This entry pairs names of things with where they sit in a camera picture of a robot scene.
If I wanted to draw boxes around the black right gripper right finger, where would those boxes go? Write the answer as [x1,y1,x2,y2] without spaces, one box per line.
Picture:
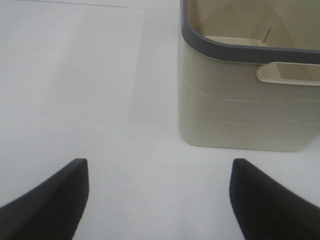
[229,158,320,240]

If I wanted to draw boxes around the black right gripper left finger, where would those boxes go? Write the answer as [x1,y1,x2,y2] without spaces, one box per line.
[0,158,89,240]

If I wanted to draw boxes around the beige bin with grey rim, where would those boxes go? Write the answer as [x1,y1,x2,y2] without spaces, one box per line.
[178,0,320,152]

